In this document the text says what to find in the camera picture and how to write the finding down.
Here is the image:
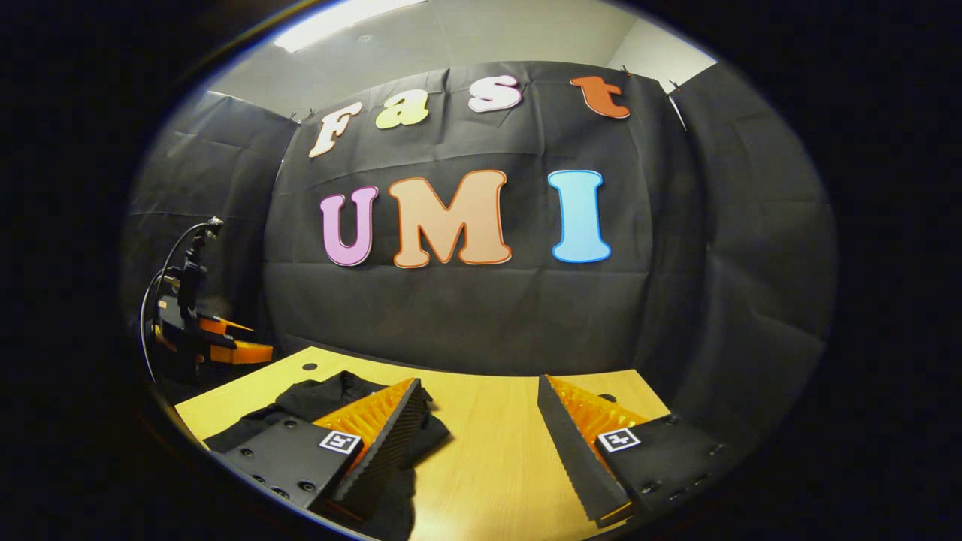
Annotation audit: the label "black button shirt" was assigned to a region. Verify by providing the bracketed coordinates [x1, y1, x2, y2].
[203, 370, 452, 541]

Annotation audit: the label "ceiling light panel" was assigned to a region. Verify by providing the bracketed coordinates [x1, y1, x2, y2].
[274, 0, 429, 53]

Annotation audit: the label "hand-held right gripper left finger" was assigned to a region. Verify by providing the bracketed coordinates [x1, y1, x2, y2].
[214, 377, 433, 523]

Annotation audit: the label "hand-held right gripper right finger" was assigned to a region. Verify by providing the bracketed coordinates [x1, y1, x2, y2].
[537, 374, 741, 527]

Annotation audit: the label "black backdrop cloth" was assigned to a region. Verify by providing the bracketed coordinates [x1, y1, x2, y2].
[120, 60, 839, 452]

